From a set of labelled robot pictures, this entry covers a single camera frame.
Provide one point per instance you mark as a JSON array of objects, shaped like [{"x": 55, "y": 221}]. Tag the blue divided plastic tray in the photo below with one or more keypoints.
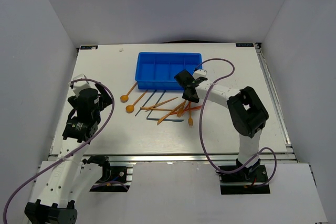
[{"x": 156, "y": 70}]

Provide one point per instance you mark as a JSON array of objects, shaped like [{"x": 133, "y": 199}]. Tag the red-orange plastic knife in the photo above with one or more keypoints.
[{"x": 192, "y": 108}]

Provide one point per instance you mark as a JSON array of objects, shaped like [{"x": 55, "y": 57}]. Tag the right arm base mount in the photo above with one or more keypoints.
[{"x": 237, "y": 184}]

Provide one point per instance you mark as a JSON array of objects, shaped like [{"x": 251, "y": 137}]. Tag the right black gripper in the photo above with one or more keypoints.
[{"x": 193, "y": 99}]

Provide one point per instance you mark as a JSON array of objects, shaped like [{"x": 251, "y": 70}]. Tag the orange plastic knife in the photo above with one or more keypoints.
[{"x": 170, "y": 113}]

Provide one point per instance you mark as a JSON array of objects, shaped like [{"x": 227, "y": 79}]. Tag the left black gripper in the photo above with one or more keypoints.
[{"x": 105, "y": 96}]

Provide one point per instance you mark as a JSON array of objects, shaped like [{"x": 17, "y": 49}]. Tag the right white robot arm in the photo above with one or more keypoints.
[{"x": 247, "y": 112}]

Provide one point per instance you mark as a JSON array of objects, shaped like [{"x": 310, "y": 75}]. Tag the dark blue chopstick left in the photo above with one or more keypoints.
[{"x": 149, "y": 98}]

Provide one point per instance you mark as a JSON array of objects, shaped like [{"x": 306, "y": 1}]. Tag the orange spoon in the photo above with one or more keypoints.
[
  {"x": 130, "y": 108},
  {"x": 124, "y": 98}
]

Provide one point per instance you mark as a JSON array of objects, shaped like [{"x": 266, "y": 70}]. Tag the dark blue plastic knife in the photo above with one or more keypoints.
[{"x": 168, "y": 120}]

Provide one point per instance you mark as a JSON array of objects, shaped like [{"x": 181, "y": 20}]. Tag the red-orange plastic fork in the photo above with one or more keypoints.
[{"x": 181, "y": 112}]

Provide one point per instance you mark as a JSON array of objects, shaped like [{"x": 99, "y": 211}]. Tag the orange spoon lower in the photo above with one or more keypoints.
[{"x": 130, "y": 108}]

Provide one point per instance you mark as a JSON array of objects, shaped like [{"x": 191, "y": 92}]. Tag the orange chopstick lower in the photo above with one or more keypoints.
[{"x": 156, "y": 109}]

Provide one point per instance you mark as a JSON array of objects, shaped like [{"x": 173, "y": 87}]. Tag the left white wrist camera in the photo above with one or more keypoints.
[{"x": 76, "y": 87}]

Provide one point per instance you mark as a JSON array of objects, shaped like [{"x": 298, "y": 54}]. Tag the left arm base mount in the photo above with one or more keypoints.
[{"x": 114, "y": 178}]

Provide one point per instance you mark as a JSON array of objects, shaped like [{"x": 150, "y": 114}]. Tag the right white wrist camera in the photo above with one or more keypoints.
[{"x": 199, "y": 73}]

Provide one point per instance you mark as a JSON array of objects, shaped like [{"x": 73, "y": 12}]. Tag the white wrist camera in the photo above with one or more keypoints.
[
  {"x": 76, "y": 87},
  {"x": 199, "y": 73}
]

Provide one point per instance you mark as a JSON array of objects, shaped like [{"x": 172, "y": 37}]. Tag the orange chopstick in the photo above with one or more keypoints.
[
  {"x": 158, "y": 104},
  {"x": 156, "y": 109}
]

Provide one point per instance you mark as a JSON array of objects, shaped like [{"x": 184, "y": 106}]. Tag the orange chopstick upper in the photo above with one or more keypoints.
[{"x": 158, "y": 104}]

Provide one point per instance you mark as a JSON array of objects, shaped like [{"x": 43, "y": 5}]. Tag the orange spoon upper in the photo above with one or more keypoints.
[{"x": 124, "y": 98}]

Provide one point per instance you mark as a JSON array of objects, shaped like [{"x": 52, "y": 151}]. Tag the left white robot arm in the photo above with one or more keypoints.
[{"x": 57, "y": 201}]

